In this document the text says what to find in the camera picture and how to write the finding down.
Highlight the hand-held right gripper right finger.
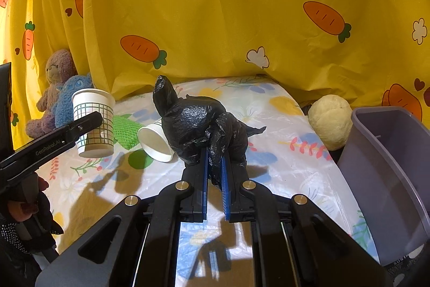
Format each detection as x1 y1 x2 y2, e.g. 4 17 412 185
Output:
221 153 393 287

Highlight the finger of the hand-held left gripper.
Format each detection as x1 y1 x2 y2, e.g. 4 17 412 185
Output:
62 111 103 144

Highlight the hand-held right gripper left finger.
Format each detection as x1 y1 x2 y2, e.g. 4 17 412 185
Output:
35 147 209 287

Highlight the green grid paper cup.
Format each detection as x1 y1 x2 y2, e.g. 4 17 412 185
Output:
71 88 116 159
138 119 176 163

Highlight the knotted black plastic bag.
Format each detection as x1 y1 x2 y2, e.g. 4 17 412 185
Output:
153 75 267 187

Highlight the grey plastic bin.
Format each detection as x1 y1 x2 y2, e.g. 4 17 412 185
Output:
337 106 430 265

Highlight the person's left forearm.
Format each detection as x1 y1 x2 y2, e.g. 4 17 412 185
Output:
0 215 59 287

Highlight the person's left hand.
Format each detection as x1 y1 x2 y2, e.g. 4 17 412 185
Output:
7 175 64 242

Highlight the blue plush toy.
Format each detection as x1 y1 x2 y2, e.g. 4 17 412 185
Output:
55 73 95 128

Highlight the green knitted cloth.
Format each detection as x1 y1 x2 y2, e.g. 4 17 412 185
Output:
112 115 143 150

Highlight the brown teddy bear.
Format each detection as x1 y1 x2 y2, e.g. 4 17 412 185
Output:
26 49 78 140

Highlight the floral plastic tablecloth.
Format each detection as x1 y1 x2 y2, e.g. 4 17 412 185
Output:
34 77 374 287

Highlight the yellow plush toy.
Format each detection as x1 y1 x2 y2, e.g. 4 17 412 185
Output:
308 95 353 151

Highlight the yellow carrot print curtain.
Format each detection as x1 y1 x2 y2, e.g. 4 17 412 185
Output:
0 0 430 140

